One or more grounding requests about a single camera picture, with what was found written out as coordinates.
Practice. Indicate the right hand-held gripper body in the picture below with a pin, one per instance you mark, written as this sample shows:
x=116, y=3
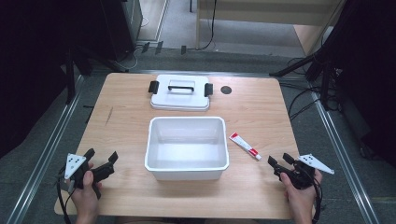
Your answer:
x=303, y=172

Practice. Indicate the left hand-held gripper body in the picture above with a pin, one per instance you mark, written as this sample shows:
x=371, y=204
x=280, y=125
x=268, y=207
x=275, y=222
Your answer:
x=77, y=169

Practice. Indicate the white red ointment tube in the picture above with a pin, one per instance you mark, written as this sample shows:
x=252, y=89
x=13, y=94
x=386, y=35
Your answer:
x=246, y=145

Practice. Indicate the white plastic storage box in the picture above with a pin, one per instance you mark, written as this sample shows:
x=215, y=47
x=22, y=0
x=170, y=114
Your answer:
x=186, y=147

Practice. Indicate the white box lid black clips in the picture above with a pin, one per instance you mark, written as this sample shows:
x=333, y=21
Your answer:
x=180, y=93

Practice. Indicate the person's right hand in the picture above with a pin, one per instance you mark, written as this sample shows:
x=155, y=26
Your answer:
x=300, y=194

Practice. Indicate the person's left hand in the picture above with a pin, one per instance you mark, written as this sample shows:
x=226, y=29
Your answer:
x=85, y=194

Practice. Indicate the black round table hole cover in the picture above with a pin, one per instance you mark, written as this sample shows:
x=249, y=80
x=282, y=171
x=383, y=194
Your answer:
x=226, y=90

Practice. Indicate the black tripod stand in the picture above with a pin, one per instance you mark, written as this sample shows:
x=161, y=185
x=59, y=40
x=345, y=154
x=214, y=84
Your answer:
x=314, y=65
x=74, y=68

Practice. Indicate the black computer tower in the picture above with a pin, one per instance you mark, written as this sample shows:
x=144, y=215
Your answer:
x=123, y=25

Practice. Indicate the wooden cabinet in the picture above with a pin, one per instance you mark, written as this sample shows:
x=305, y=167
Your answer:
x=264, y=18

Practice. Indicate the metal floor rail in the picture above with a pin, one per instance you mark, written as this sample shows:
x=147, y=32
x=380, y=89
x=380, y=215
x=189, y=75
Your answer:
x=40, y=155
x=342, y=155

